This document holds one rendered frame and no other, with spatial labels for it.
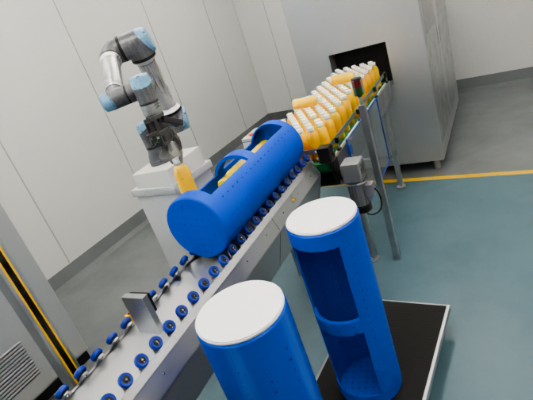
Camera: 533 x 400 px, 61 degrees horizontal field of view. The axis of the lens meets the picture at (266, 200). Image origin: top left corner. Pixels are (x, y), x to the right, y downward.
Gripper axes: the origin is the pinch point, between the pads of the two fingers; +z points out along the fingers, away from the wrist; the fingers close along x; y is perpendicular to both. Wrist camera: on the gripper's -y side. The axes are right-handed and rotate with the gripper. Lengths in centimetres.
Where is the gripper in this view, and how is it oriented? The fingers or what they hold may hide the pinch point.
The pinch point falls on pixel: (177, 159)
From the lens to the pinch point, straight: 186.7
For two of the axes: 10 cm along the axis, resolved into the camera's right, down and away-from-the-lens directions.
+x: 8.6, -0.8, -5.0
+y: -4.1, 4.8, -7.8
